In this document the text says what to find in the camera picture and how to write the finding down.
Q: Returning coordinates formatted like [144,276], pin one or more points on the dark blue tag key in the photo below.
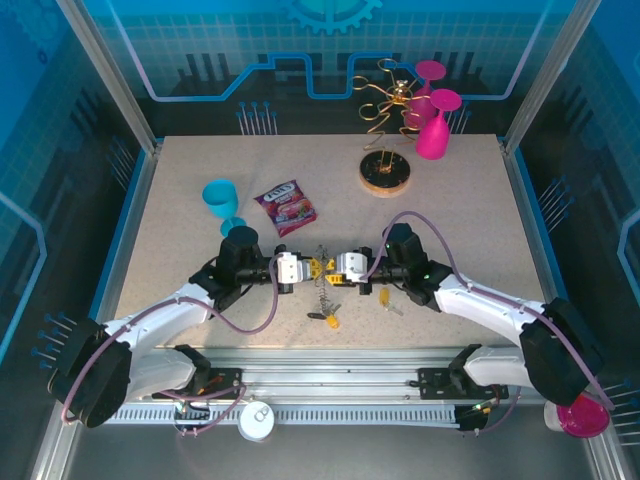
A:
[315,316]

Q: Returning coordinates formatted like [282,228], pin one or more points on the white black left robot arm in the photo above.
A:
[160,312]

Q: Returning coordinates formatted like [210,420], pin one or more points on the blue plastic goblet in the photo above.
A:
[220,200]

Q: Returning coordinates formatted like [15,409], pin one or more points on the purple candy bag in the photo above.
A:
[287,207]

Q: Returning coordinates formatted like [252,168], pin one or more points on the pink plastic wine glass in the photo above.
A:
[422,105]
[432,137]

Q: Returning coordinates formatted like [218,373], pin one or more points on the white tin can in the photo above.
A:
[256,421]

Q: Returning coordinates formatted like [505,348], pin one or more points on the white cup with pink lid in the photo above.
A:
[582,420]

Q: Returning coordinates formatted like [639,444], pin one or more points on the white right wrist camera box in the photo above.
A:
[352,265]

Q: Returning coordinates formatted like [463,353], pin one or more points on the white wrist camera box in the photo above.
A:
[291,270]
[352,265]

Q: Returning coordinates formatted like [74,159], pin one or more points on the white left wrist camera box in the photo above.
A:
[291,270]

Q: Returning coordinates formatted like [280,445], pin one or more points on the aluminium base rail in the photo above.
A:
[325,365]

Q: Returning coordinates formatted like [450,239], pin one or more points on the aluminium frame post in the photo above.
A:
[107,75]
[550,75]

